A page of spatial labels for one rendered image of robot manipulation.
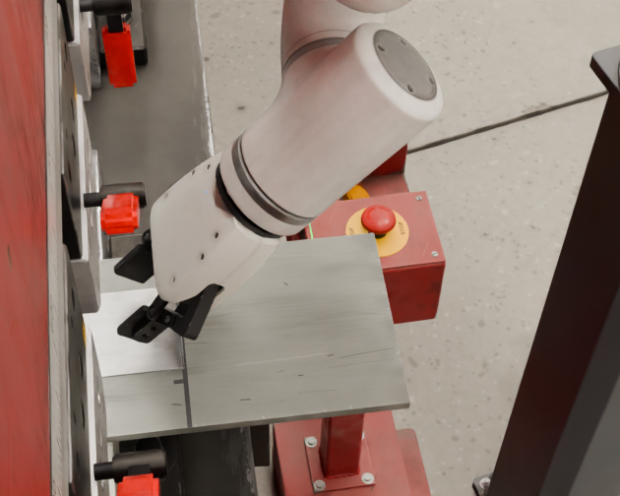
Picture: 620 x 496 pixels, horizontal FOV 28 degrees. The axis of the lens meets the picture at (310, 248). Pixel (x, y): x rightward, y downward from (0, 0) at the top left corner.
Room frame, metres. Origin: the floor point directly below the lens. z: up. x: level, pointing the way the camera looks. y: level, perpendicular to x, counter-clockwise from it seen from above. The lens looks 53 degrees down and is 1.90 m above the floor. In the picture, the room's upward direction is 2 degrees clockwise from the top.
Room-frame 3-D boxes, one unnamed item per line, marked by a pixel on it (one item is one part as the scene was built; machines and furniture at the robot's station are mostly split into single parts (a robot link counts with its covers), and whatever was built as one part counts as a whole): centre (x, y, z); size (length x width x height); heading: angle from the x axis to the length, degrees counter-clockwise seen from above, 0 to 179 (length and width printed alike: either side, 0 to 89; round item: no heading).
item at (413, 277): (0.91, -0.06, 0.75); 0.20 x 0.16 x 0.18; 11
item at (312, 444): (0.91, -0.06, 0.13); 0.10 x 0.10 x 0.01; 11
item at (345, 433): (0.91, -0.06, 0.39); 0.05 x 0.05 x 0.54; 11
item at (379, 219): (0.86, -0.08, 0.79); 0.04 x 0.04 x 0.04
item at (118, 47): (0.72, 0.16, 1.20); 0.04 x 0.02 x 0.10; 99
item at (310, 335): (0.58, 0.06, 1.00); 0.26 x 0.18 x 0.01; 99
